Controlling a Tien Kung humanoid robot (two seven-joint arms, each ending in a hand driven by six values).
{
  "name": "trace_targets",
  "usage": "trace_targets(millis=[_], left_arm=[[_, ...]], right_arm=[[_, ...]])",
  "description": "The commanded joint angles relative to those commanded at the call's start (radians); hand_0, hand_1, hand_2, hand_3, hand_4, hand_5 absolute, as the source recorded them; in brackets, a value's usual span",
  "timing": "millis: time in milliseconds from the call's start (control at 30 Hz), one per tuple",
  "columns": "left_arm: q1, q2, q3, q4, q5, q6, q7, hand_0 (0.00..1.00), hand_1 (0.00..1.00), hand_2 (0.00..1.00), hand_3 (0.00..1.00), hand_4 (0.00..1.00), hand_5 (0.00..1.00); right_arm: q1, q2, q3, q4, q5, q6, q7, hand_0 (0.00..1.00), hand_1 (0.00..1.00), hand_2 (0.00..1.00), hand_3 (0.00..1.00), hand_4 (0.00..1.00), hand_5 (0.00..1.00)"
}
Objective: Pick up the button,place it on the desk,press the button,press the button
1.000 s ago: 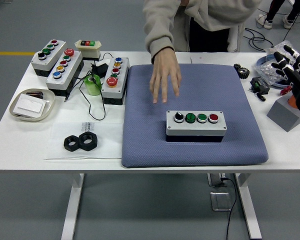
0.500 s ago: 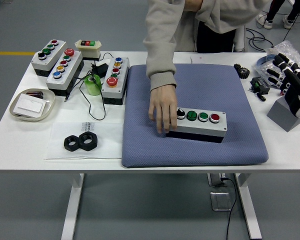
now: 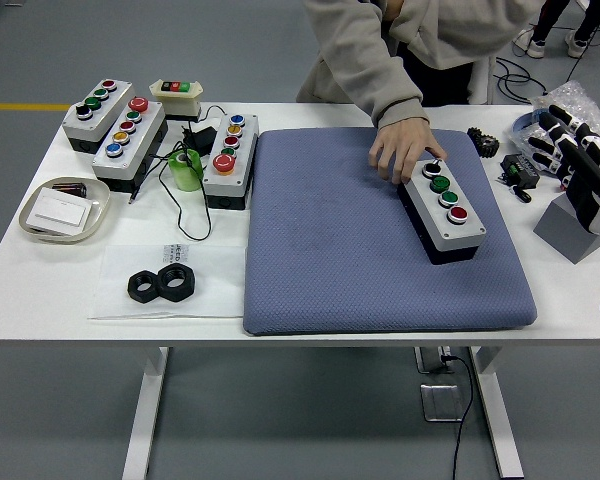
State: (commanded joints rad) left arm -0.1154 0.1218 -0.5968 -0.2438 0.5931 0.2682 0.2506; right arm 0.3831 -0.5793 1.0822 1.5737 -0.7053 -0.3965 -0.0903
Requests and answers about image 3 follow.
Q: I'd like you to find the person's right hand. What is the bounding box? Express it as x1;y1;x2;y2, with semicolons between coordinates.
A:
368;119;449;185

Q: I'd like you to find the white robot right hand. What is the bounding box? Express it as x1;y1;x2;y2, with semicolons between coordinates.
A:
527;103;600;236

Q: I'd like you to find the grey four-button control box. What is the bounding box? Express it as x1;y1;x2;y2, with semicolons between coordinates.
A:
397;158;487;266

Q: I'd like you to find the short five-button control box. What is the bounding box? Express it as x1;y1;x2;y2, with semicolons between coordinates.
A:
201;112;261;211

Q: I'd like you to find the long five-button control box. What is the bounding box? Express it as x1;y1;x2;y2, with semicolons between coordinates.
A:
90;96;170;195

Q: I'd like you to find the four-button box with selector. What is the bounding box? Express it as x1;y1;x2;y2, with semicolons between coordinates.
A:
62;78;135;155

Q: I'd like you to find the grey wedge block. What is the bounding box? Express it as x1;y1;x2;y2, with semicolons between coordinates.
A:
532;192;600;265

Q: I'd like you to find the black gear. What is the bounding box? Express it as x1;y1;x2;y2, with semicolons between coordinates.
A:
467;126;500;159

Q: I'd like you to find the silvery bubble wrap bag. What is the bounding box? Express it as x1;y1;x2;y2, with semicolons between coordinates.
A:
505;119;544;151

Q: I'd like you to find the clear bubble wrap bag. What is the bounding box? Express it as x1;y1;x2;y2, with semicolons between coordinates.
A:
532;79;600;136

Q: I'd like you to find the blue-grey quilted mat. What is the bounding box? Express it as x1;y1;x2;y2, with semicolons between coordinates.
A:
243;127;539;337

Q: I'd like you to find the person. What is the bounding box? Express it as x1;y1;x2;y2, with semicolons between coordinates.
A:
512;0;600;60
295;0;546;106

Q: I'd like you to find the black power adapter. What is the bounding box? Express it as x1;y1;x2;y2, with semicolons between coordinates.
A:
182;124;219;154

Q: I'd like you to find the green tape roll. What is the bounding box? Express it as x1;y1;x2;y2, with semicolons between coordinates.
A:
168;148;204;192

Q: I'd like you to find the clear printed plastic bag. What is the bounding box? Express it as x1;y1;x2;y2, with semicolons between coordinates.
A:
88;243;246;320

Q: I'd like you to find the white table leg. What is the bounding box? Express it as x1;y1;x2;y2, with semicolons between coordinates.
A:
469;346;525;480
121;346;170;480

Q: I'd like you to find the metal floor outlet plate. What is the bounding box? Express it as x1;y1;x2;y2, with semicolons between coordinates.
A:
419;383;465;423

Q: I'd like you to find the black hex nut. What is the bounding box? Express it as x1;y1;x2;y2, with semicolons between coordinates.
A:
157;263;198;301
127;269;162;303

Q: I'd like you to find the white rounded tray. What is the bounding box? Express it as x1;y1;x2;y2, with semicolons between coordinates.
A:
18;176;112;245

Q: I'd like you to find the dark cylindrical part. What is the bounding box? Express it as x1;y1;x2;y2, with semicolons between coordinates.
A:
52;182;90;199

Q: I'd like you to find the black looped cable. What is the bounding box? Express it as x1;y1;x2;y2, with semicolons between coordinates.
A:
494;19;600;104

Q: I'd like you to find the cream switch box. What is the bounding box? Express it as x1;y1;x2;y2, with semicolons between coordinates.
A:
149;78;205;123

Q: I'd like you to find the thin black power cable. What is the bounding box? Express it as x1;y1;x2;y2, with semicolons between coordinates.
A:
442;353;475;480

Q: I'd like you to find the thin black adapter cord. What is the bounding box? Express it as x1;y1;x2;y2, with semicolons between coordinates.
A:
128;103;226;242

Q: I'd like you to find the white switch plate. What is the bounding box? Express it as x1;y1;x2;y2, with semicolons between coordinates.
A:
29;192;94;232

